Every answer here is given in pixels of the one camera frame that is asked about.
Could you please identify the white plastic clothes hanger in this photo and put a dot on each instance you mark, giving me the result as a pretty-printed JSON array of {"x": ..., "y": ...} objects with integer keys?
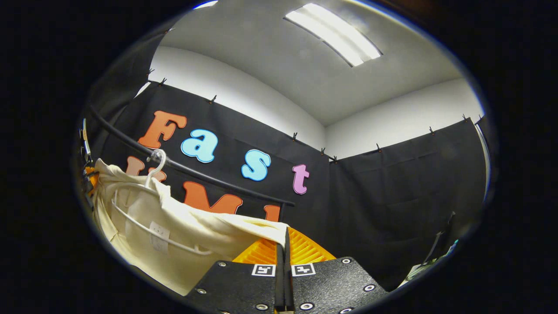
[{"x": 163, "y": 160}]

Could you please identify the row of black cloth clips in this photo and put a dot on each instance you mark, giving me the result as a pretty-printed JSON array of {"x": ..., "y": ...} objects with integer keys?
[{"x": 295, "y": 136}]

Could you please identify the black backdrop cloth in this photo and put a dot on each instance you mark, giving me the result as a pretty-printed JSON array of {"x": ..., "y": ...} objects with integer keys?
[{"x": 392, "y": 196}]

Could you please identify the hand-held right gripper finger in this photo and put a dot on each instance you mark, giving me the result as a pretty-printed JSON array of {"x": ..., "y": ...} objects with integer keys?
[
  {"x": 289, "y": 283},
  {"x": 280, "y": 283}
]

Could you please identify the cream button shirt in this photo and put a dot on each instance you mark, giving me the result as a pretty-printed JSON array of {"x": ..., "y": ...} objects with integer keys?
[{"x": 196, "y": 244}]

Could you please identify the black stand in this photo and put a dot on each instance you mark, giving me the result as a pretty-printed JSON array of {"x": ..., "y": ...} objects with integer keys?
[{"x": 438, "y": 240}]

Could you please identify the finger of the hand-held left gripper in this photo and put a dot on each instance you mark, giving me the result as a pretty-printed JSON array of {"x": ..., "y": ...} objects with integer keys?
[{"x": 91, "y": 181}]

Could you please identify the black clothes rack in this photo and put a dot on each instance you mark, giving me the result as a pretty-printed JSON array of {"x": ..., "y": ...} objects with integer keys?
[{"x": 279, "y": 199}]

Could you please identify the ceiling light panel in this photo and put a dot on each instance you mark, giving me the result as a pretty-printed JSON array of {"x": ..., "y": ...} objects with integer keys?
[
  {"x": 205, "y": 4},
  {"x": 335, "y": 35}
]

